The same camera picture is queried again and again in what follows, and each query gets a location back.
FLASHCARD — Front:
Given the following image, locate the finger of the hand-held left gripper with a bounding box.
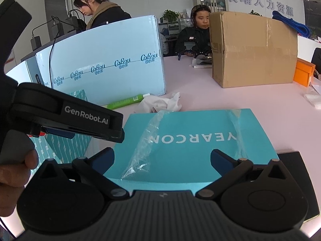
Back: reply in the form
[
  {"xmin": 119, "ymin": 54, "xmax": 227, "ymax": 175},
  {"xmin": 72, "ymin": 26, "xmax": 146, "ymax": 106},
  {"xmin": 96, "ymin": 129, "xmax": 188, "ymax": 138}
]
[{"xmin": 40, "ymin": 127, "xmax": 125, "ymax": 144}]

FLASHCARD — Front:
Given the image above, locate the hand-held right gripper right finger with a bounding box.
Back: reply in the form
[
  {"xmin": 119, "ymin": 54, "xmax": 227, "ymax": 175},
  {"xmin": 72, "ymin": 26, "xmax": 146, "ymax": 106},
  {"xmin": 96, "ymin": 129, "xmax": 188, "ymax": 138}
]
[{"xmin": 196, "ymin": 149, "xmax": 291, "ymax": 199}]

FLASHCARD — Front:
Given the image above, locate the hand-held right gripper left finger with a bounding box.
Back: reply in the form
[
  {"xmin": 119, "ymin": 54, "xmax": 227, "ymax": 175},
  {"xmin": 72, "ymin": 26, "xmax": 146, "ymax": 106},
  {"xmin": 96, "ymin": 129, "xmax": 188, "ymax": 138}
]
[{"xmin": 38, "ymin": 148, "xmax": 129, "ymax": 199}]

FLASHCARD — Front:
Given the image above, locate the teal patterned storage box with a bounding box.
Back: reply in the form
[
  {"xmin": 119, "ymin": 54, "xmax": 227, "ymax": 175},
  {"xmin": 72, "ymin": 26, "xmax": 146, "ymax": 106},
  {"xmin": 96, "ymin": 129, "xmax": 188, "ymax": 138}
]
[{"xmin": 29, "ymin": 89, "xmax": 94, "ymax": 165}]

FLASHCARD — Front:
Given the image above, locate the teal box lid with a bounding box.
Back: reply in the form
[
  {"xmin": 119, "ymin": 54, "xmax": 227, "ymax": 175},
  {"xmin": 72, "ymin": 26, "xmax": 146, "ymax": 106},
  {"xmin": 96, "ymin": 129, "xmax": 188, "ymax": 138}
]
[{"xmin": 103, "ymin": 109, "xmax": 278, "ymax": 196}]

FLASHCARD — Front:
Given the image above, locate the clear plastic film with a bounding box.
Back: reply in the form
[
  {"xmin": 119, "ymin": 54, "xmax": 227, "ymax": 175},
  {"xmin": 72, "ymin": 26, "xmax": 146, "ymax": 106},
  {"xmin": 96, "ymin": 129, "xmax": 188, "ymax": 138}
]
[
  {"xmin": 227, "ymin": 109, "xmax": 245, "ymax": 153},
  {"xmin": 120, "ymin": 110, "xmax": 167, "ymax": 180}
]

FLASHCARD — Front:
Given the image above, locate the pink desktop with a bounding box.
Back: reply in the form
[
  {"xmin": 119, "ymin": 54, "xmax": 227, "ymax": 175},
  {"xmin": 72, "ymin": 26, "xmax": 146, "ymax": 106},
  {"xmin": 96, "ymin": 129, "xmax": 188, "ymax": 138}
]
[{"xmin": 0, "ymin": 53, "xmax": 321, "ymax": 241}]

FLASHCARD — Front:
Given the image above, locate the person's left hand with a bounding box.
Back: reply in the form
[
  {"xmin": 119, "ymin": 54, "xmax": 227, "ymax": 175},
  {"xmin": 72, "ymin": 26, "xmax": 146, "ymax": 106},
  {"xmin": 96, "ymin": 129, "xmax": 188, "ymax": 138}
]
[{"xmin": 0, "ymin": 150, "xmax": 40, "ymax": 218}]

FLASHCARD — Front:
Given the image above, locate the green tube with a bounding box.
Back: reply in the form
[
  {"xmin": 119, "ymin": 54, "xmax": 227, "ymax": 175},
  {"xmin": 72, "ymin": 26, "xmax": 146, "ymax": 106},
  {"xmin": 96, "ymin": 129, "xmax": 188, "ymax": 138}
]
[{"xmin": 107, "ymin": 94, "xmax": 151, "ymax": 110}]

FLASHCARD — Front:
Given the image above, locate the black power adapter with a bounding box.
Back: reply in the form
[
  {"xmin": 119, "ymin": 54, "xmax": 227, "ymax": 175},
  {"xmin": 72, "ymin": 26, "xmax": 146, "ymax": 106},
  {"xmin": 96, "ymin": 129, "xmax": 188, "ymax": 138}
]
[
  {"xmin": 51, "ymin": 24, "xmax": 65, "ymax": 38},
  {"xmin": 30, "ymin": 36, "xmax": 42, "ymax": 50},
  {"xmin": 66, "ymin": 16, "xmax": 81, "ymax": 31}
]

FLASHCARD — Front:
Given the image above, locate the black mat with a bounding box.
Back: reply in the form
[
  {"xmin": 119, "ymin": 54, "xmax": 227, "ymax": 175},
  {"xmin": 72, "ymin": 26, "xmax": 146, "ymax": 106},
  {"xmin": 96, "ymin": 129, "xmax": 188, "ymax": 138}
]
[{"xmin": 276, "ymin": 151, "xmax": 320, "ymax": 223}]

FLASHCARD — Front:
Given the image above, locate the large light blue carton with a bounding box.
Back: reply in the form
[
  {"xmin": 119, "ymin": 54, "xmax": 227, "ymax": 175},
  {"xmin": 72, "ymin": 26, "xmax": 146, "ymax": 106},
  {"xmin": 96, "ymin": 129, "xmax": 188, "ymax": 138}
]
[{"xmin": 35, "ymin": 15, "xmax": 166, "ymax": 106}]

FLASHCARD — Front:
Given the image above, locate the grey packet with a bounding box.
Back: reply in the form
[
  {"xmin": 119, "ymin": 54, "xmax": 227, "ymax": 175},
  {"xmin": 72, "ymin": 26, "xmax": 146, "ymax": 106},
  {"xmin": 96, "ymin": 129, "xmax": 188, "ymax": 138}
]
[{"xmin": 193, "ymin": 55, "xmax": 213, "ymax": 69}]

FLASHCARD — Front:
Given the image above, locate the white plastic packet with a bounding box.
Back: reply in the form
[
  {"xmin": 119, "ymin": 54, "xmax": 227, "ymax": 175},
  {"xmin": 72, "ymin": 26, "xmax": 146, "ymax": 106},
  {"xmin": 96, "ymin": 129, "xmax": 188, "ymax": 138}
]
[{"xmin": 303, "ymin": 84, "xmax": 321, "ymax": 110}]

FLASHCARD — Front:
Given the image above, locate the brown cardboard box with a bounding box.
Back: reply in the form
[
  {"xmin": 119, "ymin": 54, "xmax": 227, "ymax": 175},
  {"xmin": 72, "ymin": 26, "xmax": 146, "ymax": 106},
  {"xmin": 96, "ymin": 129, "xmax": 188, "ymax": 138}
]
[{"xmin": 209, "ymin": 11, "xmax": 299, "ymax": 89}]

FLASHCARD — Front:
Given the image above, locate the orange box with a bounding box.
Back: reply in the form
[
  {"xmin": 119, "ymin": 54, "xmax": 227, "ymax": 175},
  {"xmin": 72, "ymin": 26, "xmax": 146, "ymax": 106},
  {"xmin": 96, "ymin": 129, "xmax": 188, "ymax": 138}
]
[{"xmin": 293, "ymin": 58, "xmax": 316, "ymax": 88}]

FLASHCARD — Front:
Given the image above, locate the white counter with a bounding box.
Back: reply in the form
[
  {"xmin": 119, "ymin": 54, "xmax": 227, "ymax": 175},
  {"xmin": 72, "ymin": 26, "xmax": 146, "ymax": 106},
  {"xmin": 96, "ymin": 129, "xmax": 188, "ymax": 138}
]
[{"xmin": 297, "ymin": 34, "xmax": 321, "ymax": 64}]

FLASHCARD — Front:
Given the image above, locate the green potted plant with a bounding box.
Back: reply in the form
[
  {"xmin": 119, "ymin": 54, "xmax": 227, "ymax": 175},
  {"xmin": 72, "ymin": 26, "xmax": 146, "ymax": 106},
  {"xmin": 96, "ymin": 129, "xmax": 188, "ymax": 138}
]
[{"xmin": 163, "ymin": 9, "xmax": 180, "ymax": 23}]

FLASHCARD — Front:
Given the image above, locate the blue folded cloth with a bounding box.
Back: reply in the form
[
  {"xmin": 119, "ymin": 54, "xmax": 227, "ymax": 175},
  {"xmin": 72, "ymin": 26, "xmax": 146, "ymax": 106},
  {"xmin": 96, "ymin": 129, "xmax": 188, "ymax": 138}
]
[{"xmin": 272, "ymin": 10, "xmax": 312, "ymax": 39}]

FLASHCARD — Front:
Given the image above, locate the grey glass-door cabinet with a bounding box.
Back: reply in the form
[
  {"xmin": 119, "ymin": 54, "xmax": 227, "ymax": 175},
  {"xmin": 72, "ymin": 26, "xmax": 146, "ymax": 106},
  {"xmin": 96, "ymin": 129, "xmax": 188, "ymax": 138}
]
[{"xmin": 193, "ymin": 0, "xmax": 228, "ymax": 13}]

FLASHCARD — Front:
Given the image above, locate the black cable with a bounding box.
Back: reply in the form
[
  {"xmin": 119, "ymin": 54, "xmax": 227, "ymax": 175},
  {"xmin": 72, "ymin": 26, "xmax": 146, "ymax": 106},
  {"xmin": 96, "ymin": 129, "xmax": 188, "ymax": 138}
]
[{"xmin": 49, "ymin": 30, "xmax": 60, "ymax": 90}]

